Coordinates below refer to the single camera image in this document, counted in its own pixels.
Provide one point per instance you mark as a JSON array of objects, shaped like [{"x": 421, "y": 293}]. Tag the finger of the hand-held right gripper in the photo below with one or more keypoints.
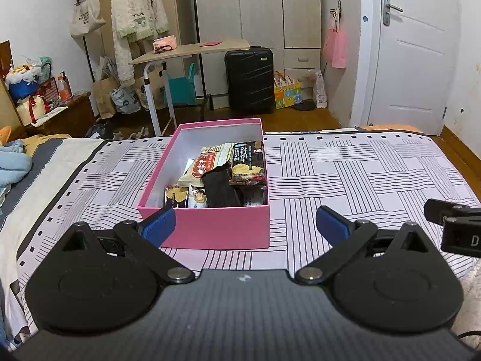
[{"x": 437, "y": 212}]

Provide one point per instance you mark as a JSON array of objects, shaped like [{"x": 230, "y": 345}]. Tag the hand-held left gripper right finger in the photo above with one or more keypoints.
[{"x": 331, "y": 225}]

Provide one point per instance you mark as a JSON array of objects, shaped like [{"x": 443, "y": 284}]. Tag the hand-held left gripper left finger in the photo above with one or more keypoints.
[{"x": 159, "y": 223}]

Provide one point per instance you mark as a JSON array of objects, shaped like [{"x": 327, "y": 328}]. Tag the pink cardboard box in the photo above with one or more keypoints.
[{"x": 210, "y": 227}]

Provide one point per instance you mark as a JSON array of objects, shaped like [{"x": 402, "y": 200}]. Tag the plain black snack packet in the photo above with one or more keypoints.
[{"x": 221, "y": 188}]

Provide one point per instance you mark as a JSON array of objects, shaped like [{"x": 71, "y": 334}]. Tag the large beige snack packet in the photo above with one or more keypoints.
[{"x": 204, "y": 161}]

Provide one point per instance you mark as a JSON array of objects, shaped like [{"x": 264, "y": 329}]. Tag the black printed cracker packet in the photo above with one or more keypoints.
[{"x": 248, "y": 163}]

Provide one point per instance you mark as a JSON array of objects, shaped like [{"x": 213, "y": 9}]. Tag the striped bed sheet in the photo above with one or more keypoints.
[{"x": 357, "y": 176}]

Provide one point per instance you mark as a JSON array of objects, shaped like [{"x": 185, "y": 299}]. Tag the white fleece cloth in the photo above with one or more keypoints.
[{"x": 471, "y": 301}]

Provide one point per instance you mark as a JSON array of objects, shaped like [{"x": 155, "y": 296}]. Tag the orange cloth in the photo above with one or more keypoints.
[{"x": 390, "y": 128}]

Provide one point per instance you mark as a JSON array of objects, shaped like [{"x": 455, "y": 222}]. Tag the pile of shoes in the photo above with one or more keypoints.
[{"x": 120, "y": 132}]

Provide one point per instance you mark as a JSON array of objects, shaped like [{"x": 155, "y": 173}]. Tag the black round floor item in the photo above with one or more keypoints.
[{"x": 304, "y": 105}]

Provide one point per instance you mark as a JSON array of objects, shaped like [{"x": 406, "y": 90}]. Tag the white blue printed bag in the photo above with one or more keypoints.
[{"x": 126, "y": 99}]

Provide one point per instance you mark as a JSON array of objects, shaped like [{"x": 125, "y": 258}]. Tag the printed brown paper bag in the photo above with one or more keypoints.
[{"x": 148, "y": 90}]

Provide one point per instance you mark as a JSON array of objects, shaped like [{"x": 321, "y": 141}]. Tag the teal bag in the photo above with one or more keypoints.
[{"x": 180, "y": 90}]

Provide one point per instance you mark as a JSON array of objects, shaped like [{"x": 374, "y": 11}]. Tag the white plastic bag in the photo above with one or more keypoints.
[{"x": 320, "y": 90}]

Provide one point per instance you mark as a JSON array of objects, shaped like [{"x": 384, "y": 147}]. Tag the colourful gift bag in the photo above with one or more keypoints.
[{"x": 287, "y": 96}]

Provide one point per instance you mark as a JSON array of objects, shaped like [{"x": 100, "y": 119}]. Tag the wooden nightstand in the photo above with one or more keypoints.
[{"x": 71, "y": 116}]

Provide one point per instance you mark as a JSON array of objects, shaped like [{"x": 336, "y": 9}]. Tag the yellow cloth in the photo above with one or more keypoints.
[{"x": 45, "y": 143}]

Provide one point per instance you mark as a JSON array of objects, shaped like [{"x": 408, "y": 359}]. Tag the white door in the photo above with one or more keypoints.
[{"x": 413, "y": 64}]

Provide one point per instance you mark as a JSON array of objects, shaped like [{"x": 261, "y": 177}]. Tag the light blue blanket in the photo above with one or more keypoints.
[{"x": 15, "y": 163}]

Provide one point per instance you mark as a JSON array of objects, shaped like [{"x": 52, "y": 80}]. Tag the orange bottle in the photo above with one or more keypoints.
[{"x": 64, "y": 89}]

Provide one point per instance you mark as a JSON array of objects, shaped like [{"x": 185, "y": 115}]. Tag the black suitcase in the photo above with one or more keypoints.
[{"x": 250, "y": 81}]

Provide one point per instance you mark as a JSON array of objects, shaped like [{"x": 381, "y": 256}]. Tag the white bag with red ribbon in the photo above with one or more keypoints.
[{"x": 32, "y": 111}]

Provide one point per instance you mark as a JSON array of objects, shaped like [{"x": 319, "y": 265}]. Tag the red gift bag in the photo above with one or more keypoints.
[{"x": 49, "y": 88}]

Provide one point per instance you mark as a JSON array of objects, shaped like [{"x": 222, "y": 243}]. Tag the wooden side table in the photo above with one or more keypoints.
[{"x": 188, "y": 49}]

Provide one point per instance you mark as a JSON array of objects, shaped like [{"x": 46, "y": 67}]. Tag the pink hanging bag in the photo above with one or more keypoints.
[{"x": 335, "y": 49}]

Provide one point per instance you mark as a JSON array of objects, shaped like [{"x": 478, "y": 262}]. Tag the pink tissue box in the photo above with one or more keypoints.
[{"x": 165, "y": 42}]

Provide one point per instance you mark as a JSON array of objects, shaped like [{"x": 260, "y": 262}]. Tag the black clothes rack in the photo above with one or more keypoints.
[{"x": 88, "y": 56}]

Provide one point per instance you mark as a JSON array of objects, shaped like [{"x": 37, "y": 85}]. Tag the red booklet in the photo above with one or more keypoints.
[{"x": 210, "y": 43}]

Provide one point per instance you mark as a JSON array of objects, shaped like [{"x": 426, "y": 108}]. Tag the blue bouquet bag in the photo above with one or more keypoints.
[{"x": 24, "y": 84}]

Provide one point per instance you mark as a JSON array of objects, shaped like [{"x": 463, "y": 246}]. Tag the wooden headboard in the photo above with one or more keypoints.
[{"x": 7, "y": 94}]

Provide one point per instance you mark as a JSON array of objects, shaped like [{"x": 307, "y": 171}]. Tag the white knit cardigan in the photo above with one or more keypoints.
[{"x": 137, "y": 11}]

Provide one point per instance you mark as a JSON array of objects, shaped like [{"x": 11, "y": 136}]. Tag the canvas tote bag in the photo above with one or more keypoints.
[{"x": 86, "y": 18}]

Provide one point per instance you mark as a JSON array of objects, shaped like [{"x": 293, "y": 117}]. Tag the white wardrobe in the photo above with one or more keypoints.
[{"x": 255, "y": 7}]

